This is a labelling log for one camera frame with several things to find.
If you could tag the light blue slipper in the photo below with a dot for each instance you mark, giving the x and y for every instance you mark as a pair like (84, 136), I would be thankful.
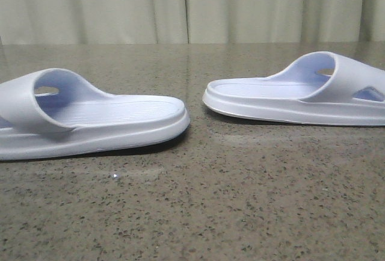
(318, 88)
(56, 112)

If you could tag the pale green curtain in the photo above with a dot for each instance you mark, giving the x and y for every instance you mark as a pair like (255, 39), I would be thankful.
(31, 22)

